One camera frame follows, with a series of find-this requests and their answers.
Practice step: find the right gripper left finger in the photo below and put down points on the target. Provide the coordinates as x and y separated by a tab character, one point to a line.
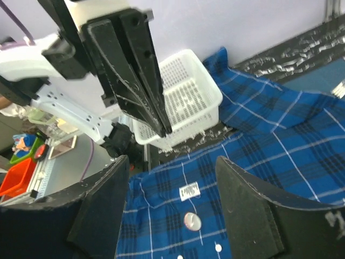
80	221

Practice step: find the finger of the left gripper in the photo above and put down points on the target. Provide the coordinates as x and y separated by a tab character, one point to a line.
110	44
136	27

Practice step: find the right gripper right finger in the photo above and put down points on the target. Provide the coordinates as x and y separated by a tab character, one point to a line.
264	221

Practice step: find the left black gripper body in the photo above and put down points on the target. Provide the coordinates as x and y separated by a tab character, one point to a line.
72	53

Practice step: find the round orange brooch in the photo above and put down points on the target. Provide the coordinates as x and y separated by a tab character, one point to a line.
192	221

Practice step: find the blue plaid shirt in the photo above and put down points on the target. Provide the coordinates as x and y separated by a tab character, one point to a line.
291	139

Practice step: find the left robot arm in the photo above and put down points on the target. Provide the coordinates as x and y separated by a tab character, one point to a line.
25	75

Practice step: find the white plastic basket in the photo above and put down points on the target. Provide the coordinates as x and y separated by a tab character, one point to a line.
191	99

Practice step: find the orange plastic bin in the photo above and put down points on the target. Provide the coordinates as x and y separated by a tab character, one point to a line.
18	178

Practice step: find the green plastic bin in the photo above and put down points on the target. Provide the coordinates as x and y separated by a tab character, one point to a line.
25	146

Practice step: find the silver fork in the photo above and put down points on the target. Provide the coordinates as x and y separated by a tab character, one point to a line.
339	90

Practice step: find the blue patterned placemat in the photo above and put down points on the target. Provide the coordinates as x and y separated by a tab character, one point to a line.
323	79

